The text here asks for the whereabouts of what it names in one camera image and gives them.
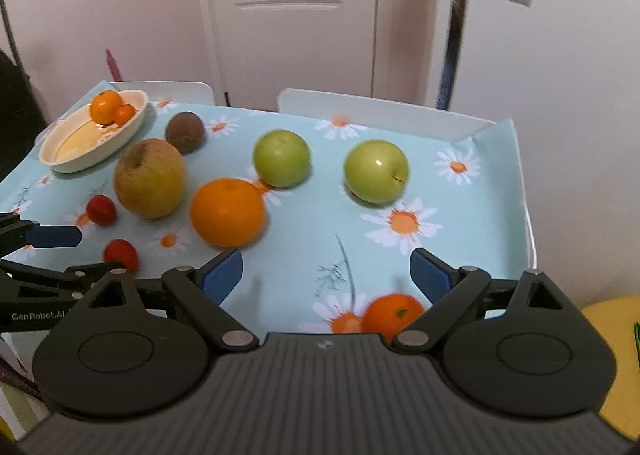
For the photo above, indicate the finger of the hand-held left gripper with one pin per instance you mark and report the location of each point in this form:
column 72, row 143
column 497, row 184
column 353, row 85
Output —
column 55, row 236
column 50, row 277

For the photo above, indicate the brown kiwi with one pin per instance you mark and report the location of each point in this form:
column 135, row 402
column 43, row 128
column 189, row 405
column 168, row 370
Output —
column 185, row 132

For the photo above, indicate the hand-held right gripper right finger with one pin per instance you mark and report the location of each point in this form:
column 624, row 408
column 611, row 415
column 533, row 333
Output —
column 430, row 276

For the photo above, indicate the small tangerine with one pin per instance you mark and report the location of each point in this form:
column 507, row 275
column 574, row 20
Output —
column 126, row 115
column 104, row 106
column 390, row 312

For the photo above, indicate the pink stick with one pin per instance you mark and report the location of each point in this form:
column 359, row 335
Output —
column 113, row 66

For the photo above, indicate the cream oval dish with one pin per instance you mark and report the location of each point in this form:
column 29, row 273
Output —
column 75, row 145

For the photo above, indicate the daisy print blue tablecloth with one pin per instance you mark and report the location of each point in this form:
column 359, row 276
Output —
column 310, row 225

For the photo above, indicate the white panel door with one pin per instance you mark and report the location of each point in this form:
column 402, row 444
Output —
column 295, row 35

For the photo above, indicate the brownish yellow apple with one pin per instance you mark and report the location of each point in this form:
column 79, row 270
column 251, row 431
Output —
column 150, row 177

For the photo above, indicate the green apple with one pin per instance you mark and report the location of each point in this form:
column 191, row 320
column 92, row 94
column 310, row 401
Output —
column 375, row 170
column 281, row 157

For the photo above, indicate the blue striped cloth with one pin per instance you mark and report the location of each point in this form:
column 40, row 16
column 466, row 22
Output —
column 450, row 65

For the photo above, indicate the yellow stool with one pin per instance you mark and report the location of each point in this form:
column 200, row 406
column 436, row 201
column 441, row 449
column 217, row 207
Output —
column 617, row 370

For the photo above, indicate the red cherry tomato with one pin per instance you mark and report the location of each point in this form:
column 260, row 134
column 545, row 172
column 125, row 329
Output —
column 121, row 255
column 101, row 209

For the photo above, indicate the large orange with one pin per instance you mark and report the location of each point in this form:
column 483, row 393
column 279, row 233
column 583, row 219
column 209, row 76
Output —
column 227, row 212

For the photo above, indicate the white chair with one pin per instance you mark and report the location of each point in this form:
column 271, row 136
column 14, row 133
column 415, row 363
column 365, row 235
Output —
column 380, row 110
column 165, row 91

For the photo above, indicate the white wardrobe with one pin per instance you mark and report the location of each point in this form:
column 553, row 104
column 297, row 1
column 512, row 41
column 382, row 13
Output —
column 575, row 110

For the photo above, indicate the black bag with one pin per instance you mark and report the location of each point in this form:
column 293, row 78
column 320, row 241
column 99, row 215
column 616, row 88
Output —
column 17, row 110

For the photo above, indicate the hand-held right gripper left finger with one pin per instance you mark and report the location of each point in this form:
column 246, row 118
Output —
column 222, row 276

